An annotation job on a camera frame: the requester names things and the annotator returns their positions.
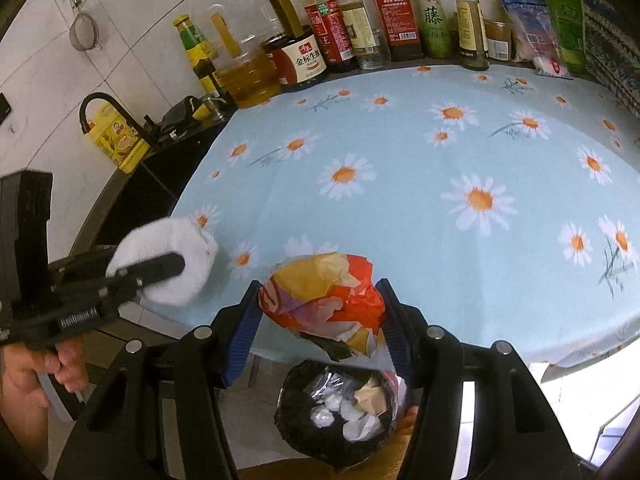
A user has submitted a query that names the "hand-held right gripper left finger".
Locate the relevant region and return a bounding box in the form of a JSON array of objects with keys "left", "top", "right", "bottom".
[{"left": 52, "top": 279, "right": 264, "bottom": 480}]

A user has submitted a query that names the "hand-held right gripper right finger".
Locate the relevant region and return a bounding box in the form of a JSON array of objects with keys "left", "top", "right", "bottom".
[{"left": 374, "top": 278, "right": 584, "bottom": 480}]

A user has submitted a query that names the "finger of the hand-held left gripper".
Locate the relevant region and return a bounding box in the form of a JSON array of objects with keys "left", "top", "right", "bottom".
[{"left": 106, "top": 252, "right": 187, "bottom": 292}]

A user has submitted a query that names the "white tissue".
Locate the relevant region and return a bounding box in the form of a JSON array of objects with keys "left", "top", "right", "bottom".
[{"left": 105, "top": 215, "right": 220, "bottom": 308}]

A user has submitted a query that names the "red white wrapper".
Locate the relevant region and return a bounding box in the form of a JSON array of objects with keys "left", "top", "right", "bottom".
[{"left": 257, "top": 253, "right": 387, "bottom": 361}]

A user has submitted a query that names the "black trash bin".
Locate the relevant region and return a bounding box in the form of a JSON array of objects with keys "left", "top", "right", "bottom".
[{"left": 274, "top": 357, "right": 419, "bottom": 469}]

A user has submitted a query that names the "person's left forearm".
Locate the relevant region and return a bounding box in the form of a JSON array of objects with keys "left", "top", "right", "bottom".
[{"left": 0, "top": 400, "right": 50, "bottom": 473}]

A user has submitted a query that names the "person's left hand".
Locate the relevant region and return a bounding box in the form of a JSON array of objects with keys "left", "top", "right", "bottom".
[{"left": 0, "top": 339, "right": 90, "bottom": 413}]

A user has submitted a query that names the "dark kitchen sink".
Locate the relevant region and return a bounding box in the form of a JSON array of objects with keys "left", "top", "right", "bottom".
[{"left": 69, "top": 147, "right": 202, "bottom": 262}]

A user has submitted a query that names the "yellow tin container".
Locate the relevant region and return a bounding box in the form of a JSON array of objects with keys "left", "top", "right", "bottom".
[{"left": 87, "top": 100, "right": 152, "bottom": 175}]

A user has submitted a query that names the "black sink-side holder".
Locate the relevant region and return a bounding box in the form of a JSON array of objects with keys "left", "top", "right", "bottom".
[{"left": 159, "top": 94, "right": 237, "bottom": 134}]

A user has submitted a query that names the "black faucet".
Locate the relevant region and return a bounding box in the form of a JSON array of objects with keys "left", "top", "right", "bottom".
[{"left": 79, "top": 92, "right": 157, "bottom": 154}]

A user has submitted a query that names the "daisy print blue tablecloth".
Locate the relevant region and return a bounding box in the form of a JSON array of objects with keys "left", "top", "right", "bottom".
[{"left": 170, "top": 62, "right": 640, "bottom": 368}]

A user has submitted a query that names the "large clear oil jug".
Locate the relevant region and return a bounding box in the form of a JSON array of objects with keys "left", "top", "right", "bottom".
[{"left": 207, "top": 0, "right": 284, "bottom": 110}]

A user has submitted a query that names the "green capped yellow label bottle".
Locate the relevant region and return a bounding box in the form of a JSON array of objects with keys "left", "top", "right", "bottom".
[{"left": 173, "top": 14, "right": 224, "bottom": 97}]

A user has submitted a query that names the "metal mesh strainer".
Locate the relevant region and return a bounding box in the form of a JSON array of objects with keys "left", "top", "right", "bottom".
[{"left": 58, "top": 0, "right": 104, "bottom": 54}]

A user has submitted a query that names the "dark soy sauce jug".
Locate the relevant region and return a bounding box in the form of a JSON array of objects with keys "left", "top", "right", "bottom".
[{"left": 261, "top": 0, "right": 331, "bottom": 93}]

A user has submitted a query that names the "tall red label bottle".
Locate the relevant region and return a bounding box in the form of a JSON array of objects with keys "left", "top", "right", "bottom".
[{"left": 292, "top": 0, "right": 359, "bottom": 74}]

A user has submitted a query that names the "clear beige label bottle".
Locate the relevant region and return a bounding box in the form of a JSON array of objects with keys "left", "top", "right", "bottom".
[{"left": 330, "top": 0, "right": 382, "bottom": 61}]

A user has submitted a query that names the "small brown jar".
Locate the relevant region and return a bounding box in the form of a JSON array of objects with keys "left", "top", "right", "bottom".
[{"left": 484, "top": 19, "right": 514, "bottom": 62}]

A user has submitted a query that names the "dark bottle red label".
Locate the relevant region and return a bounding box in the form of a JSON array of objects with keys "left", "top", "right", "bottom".
[{"left": 367, "top": 0, "right": 425, "bottom": 62}]

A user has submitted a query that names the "green label oil bottle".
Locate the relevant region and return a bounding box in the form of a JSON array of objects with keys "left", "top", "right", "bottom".
[{"left": 409, "top": 0, "right": 454, "bottom": 60}]

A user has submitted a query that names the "clear yellow capped bottle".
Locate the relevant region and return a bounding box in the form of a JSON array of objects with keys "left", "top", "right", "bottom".
[{"left": 447, "top": 0, "right": 491, "bottom": 71}]

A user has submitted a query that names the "blue white packet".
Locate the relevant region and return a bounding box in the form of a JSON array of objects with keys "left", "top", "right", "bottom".
[{"left": 501, "top": 0, "right": 576, "bottom": 79}]

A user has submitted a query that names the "green packet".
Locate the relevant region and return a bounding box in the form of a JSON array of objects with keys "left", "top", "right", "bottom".
[{"left": 542, "top": 0, "right": 587, "bottom": 74}]

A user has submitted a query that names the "blue patterned cloth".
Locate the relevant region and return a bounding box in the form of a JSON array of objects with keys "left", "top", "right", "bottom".
[{"left": 579, "top": 0, "right": 640, "bottom": 117}]

